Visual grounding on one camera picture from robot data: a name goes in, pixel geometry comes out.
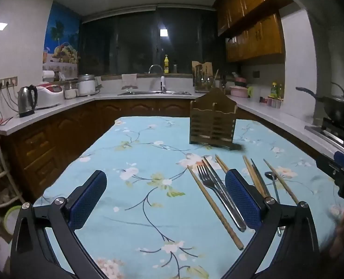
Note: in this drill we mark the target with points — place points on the wooden chopstick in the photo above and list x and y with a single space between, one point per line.
256 180
223 162
220 164
252 177
215 209
280 181

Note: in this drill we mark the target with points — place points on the steel kitchen sink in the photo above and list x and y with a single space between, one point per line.
154 93

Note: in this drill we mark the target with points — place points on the steel spoon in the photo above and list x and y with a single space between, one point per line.
269 175

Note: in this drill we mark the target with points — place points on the dark kitchen window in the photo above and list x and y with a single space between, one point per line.
131 40

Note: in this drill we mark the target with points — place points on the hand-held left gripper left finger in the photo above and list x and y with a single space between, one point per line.
87 200

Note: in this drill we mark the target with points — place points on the black wall switch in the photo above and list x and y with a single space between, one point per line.
256 74

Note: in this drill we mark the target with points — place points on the wall power socket strip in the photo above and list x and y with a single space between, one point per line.
7 82

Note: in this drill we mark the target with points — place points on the steel fork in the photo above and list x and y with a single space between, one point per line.
203 177

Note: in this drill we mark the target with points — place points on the hanging dish cloth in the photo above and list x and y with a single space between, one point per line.
129 81

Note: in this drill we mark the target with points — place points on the green rimmed bowl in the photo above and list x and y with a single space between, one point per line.
7 218

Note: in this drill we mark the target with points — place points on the pink bowls stack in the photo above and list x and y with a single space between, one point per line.
238 89

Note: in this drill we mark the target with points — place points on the small grey bottle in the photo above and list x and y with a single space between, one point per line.
175 68

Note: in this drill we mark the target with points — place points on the wooden slatted utensil holder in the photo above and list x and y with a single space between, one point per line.
212 122

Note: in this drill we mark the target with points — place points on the pink spice container set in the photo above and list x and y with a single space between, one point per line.
272 102

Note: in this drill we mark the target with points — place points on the steel table knife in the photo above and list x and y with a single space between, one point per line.
238 219

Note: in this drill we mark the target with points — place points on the tropical fruit wall poster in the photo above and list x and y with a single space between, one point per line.
61 37

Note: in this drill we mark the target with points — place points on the black wok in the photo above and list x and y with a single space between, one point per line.
337 107

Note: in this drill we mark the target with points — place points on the wooden upper cabinets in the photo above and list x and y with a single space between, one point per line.
253 20

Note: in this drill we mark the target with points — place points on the person's right hand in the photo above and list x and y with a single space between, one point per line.
343 232

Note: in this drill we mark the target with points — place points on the steel electric kettle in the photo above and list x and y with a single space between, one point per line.
26 100

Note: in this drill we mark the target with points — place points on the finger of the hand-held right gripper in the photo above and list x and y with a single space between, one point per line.
331 167

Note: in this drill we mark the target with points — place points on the paper towel roll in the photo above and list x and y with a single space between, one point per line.
48 75

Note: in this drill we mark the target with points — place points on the green drink bottle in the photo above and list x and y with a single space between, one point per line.
273 90

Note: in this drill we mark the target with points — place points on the wooden countertop utensil rack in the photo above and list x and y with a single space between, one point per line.
202 77

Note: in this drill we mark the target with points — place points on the gas stove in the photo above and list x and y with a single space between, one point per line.
331 135

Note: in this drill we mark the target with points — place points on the glass jar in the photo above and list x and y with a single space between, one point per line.
70 90

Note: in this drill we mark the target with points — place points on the blue floral tablecloth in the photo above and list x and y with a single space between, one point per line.
148 151

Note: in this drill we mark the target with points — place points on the chrome kitchen faucet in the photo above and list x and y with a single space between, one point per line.
151 67

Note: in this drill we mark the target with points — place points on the white rice cooker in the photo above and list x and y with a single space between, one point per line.
50 94

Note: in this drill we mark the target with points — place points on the wooden base cabinets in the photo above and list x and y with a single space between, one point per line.
58 133

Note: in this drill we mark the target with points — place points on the white steel-lidded canister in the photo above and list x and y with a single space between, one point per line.
86 85

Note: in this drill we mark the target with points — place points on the white kitchen countertop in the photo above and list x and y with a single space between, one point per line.
73 101

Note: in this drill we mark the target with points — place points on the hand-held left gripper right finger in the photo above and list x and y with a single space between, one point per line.
244 200

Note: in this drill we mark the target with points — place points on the yellow dish soap bottle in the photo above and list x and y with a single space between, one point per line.
166 65

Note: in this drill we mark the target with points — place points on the white faucet filter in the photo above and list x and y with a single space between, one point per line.
162 83

